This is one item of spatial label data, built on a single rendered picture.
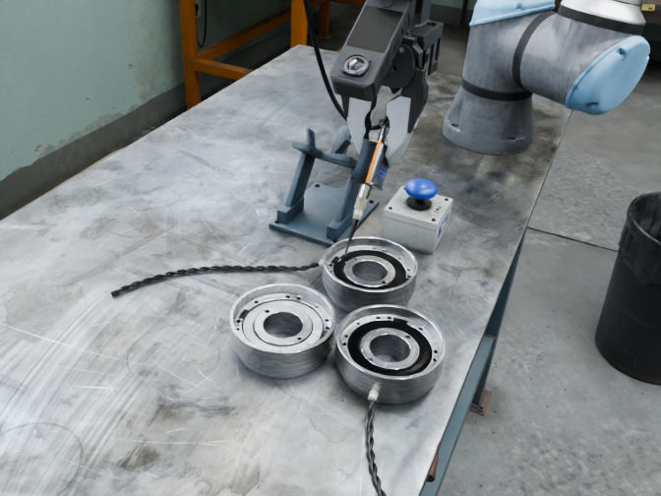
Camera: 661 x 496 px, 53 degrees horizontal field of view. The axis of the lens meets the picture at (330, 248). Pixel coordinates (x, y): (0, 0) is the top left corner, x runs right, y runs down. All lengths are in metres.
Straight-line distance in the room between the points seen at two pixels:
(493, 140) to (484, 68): 0.11
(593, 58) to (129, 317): 0.67
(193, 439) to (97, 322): 0.19
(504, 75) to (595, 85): 0.16
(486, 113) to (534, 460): 0.91
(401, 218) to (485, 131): 0.32
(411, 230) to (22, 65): 1.88
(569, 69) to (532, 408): 1.04
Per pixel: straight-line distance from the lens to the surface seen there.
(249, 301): 0.70
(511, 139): 1.13
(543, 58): 1.02
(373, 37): 0.67
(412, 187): 0.83
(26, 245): 0.88
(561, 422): 1.81
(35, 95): 2.57
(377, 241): 0.78
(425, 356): 0.65
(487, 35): 1.07
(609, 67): 0.98
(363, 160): 0.74
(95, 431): 0.63
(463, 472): 1.64
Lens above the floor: 1.27
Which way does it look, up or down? 35 degrees down
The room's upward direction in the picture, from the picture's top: 4 degrees clockwise
